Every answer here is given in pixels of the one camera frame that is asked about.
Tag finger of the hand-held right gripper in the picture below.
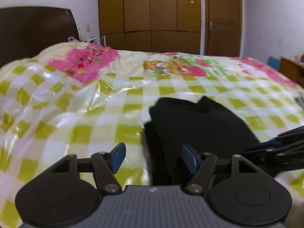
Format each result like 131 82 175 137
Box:
273 126 304 146
242 138 304 178

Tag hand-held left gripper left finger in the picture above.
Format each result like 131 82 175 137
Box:
49 142 126 193

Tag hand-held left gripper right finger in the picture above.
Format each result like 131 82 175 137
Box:
181 144 262 195

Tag black pants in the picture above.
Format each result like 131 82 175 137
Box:
142 95 262 186

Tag checkered printed bedspread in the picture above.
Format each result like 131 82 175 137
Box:
0 41 304 228

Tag wooden bedside table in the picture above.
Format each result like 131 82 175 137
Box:
279 56 304 87

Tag blue box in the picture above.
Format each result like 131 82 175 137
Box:
268 56 282 71

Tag wooden door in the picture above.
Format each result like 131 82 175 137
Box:
204 0 243 57

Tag wooden wardrobe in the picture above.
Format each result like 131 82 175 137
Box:
98 0 202 55

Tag dark brown headboard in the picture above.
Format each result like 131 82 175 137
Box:
0 6 80 67

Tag white cables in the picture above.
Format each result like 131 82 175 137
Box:
68 36 98 45

